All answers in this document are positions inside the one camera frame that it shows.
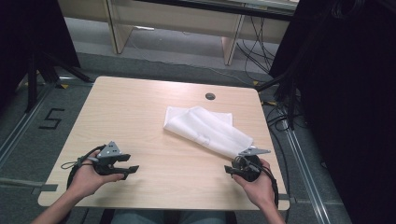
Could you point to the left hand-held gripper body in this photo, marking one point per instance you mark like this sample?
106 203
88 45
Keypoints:
107 155

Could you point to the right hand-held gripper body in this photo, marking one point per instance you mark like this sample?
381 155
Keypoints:
250 166

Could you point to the white mesh laundry bag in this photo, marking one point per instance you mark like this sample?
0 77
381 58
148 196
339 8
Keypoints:
208 129

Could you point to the person's right hand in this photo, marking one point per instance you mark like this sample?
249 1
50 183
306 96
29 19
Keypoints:
258 186

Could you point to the person's left hand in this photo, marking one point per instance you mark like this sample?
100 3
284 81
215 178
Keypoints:
88 179

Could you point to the person's blue jeans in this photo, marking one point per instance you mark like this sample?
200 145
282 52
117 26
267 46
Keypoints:
168 217

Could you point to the black metal stand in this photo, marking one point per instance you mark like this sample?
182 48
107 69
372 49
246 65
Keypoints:
32 81
286 90

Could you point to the black curtain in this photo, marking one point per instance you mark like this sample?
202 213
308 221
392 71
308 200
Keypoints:
348 109
28 37

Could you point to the metal floor rail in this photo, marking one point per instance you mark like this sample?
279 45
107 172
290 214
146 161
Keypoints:
23 124
306 174

